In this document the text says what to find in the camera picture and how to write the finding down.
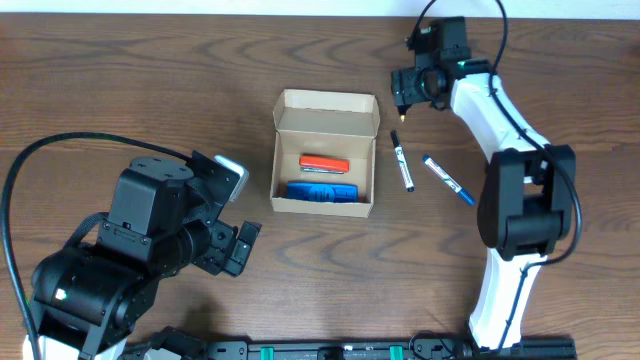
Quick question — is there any black correction tape dispenser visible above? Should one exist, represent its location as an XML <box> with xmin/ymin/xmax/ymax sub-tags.
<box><xmin>396</xmin><ymin>105</ymin><xmax>409</xmax><ymax>122</ymax></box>

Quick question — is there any blue plastic holder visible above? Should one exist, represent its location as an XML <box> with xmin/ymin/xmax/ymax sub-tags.
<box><xmin>286</xmin><ymin>182</ymin><xmax>358</xmax><ymax>203</ymax></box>

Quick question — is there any red stapler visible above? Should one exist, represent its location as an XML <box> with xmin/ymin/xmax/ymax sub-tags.
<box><xmin>299</xmin><ymin>155</ymin><xmax>350</xmax><ymax>174</ymax></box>

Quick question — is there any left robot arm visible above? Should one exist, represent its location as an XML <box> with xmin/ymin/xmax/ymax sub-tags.
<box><xmin>23</xmin><ymin>152</ymin><xmax>261</xmax><ymax>359</ymax></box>

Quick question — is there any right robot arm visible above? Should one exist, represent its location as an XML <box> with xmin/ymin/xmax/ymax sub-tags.
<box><xmin>391</xmin><ymin>17</ymin><xmax>582</xmax><ymax>356</ymax></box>

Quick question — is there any black whiteboard marker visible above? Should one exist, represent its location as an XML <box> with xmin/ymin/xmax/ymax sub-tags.
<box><xmin>390</xmin><ymin>130</ymin><xmax>415</xmax><ymax>192</ymax></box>

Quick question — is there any blue whiteboard marker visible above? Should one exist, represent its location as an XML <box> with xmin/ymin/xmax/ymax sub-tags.
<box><xmin>423</xmin><ymin>155</ymin><xmax>476</xmax><ymax>206</ymax></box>

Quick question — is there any open cardboard box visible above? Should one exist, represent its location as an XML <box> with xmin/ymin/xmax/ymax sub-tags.
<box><xmin>270</xmin><ymin>89</ymin><xmax>380</xmax><ymax>218</ymax></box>

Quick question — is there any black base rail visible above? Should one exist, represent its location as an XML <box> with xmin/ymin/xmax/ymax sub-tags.
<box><xmin>119</xmin><ymin>327</ymin><xmax>578</xmax><ymax>360</ymax></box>

